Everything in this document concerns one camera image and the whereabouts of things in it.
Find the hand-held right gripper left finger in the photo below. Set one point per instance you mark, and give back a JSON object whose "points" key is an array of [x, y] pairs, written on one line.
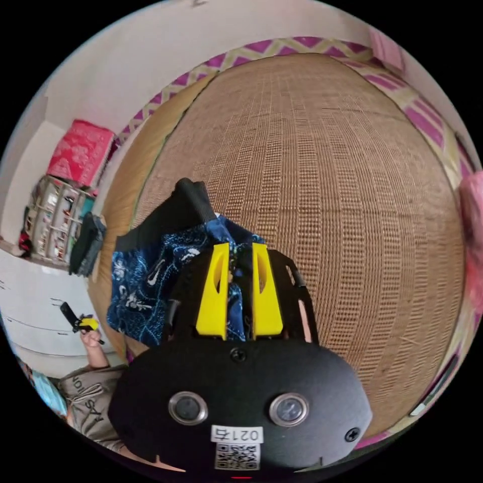
{"points": [[212, 302]]}

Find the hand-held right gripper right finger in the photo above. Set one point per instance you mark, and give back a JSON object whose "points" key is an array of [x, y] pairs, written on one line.
{"points": [[267, 305]]}

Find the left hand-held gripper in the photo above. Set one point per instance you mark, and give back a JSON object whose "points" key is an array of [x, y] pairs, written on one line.
{"points": [[83, 329]]}

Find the blue patterned long sleeve shirt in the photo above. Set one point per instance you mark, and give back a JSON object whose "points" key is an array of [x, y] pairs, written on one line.
{"points": [[143, 271]]}

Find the person's left forearm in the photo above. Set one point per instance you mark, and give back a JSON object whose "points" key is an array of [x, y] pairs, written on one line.
{"points": [[99, 360]]}

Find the person's left hand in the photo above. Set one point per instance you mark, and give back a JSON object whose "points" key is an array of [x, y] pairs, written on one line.
{"points": [[91, 343]]}

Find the dark pile of clothes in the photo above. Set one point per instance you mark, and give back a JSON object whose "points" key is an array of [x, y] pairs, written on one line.
{"points": [[87, 245]]}

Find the person's body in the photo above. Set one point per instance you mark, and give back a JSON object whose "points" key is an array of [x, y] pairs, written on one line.
{"points": [[90, 407]]}

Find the white shelf with items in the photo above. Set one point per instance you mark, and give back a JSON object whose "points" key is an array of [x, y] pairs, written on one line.
{"points": [[53, 222]]}

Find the bed with woven mat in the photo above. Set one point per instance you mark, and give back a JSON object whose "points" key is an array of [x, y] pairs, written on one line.
{"points": [[339, 188]]}

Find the red patterned storage bag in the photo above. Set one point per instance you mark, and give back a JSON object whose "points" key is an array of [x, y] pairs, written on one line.
{"points": [[80, 153]]}

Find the pink pillow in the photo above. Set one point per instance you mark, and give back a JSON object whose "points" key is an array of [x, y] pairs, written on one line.
{"points": [[472, 241]]}

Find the pink folded blanket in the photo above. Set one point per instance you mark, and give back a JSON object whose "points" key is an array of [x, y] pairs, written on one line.
{"points": [[386, 51]]}

